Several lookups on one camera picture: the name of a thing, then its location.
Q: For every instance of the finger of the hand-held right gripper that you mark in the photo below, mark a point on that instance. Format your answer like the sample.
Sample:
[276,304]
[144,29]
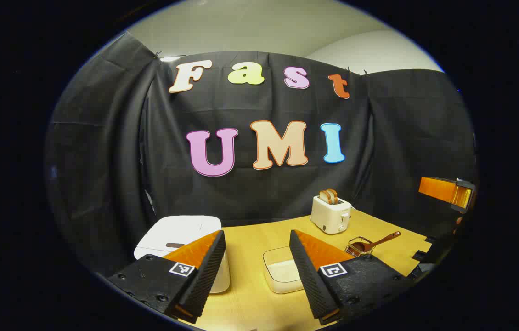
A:
[438,189]

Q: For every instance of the white toaster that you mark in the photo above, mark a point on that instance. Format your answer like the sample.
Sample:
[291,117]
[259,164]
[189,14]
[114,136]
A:
[328,218]

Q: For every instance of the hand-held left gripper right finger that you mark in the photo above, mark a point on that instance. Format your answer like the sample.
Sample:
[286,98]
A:
[307,271]

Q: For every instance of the brown wooden spoon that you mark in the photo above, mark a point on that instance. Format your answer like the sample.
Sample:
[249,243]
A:
[379,241]

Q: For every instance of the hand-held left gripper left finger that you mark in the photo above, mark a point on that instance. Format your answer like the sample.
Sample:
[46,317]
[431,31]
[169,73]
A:
[204,269]

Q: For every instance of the toasted bread slice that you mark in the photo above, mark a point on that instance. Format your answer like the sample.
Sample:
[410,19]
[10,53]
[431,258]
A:
[324,196]
[333,195]

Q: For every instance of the white rice cooker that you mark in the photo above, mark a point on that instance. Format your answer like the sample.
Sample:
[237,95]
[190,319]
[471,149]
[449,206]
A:
[172,232]

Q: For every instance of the clear plastic box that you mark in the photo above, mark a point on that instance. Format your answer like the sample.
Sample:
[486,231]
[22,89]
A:
[280,271]

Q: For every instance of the black table clamp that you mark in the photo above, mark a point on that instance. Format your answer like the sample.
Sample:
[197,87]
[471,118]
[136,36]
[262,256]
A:
[419,255]

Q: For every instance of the black backdrop cloth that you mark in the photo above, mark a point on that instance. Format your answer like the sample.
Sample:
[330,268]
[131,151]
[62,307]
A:
[287,193]

